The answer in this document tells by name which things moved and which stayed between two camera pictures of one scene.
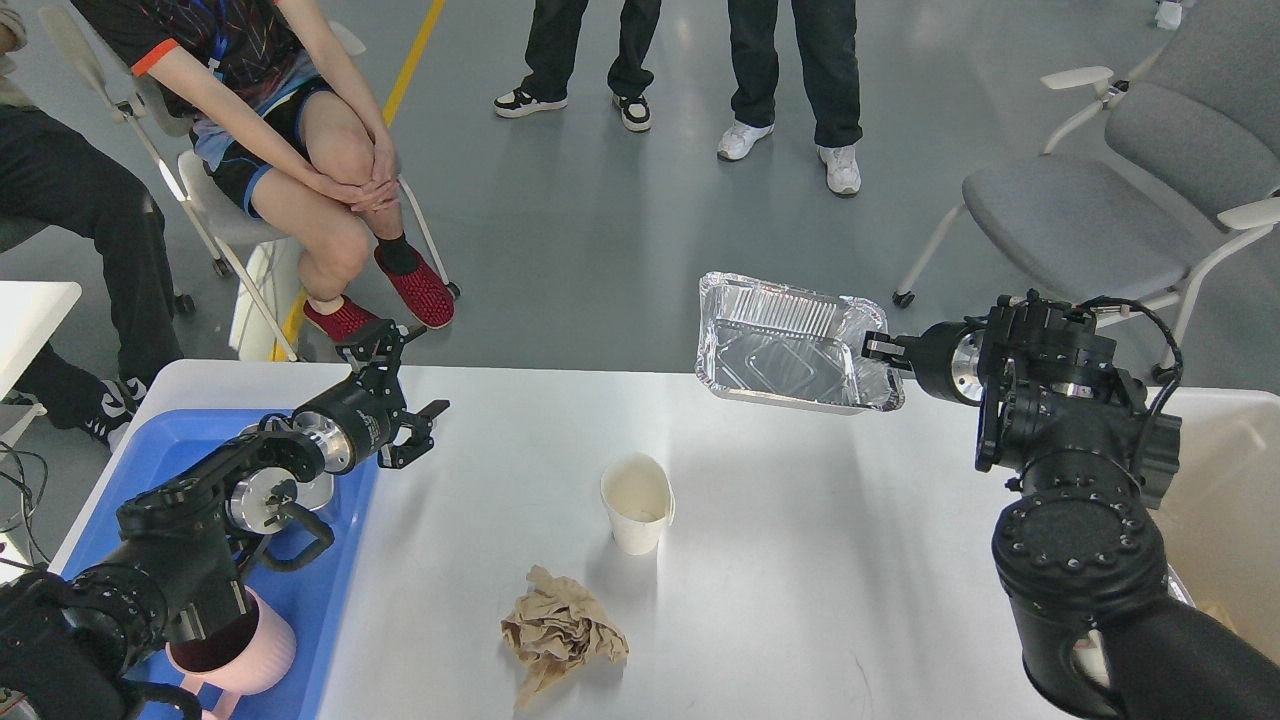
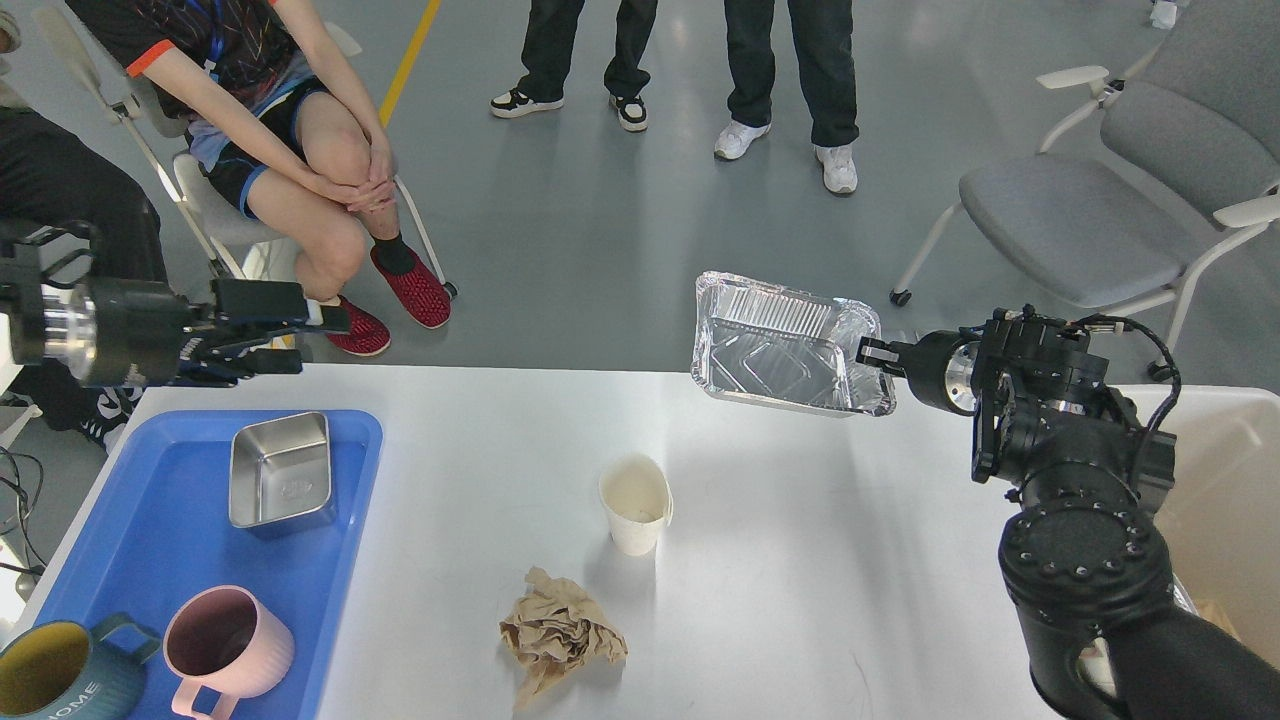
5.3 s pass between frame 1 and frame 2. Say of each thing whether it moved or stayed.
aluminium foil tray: stayed
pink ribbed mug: stayed
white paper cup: stayed
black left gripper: moved
